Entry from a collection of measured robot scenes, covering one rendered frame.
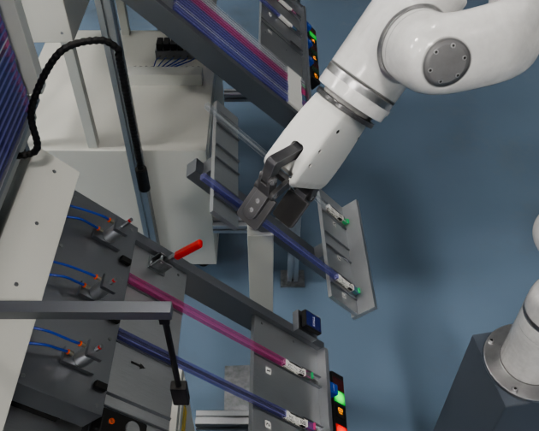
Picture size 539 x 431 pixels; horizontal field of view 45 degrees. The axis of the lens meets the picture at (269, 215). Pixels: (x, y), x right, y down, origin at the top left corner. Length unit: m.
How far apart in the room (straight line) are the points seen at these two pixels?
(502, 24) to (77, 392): 0.67
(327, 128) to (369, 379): 1.64
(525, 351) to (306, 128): 0.87
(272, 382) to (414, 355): 1.10
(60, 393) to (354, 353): 1.53
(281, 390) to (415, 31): 0.85
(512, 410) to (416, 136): 1.84
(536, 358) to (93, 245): 0.89
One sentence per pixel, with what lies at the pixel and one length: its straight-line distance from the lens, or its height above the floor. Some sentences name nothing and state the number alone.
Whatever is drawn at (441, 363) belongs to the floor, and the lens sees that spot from 2.34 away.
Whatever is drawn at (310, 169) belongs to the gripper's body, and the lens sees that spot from 0.71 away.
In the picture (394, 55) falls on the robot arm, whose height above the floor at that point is 1.61.
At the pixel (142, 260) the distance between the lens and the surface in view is 1.19.
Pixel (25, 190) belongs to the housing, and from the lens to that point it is 1.00.
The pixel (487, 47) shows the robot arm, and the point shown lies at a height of 1.63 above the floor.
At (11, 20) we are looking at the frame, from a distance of 0.96.
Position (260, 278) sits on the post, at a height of 0.68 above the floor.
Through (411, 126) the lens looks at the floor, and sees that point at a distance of 3.18.
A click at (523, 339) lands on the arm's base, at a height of 0.84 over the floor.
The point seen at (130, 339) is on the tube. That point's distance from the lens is 1.08.
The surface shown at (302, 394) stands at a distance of 1.36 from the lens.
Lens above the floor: 1.96
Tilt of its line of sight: 47 degrees down
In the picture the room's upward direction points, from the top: straight up
